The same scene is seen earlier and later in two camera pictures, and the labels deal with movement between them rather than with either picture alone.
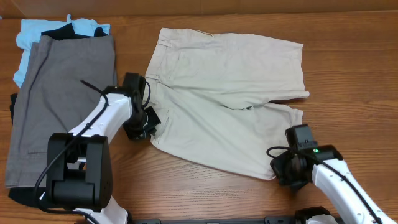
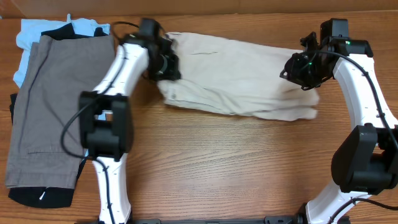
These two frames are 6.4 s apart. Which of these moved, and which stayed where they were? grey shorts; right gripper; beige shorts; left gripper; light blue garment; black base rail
Moved: left gripper; right gripper; beige shorts
Stayed: grey shorts; black base rail; light blue garment
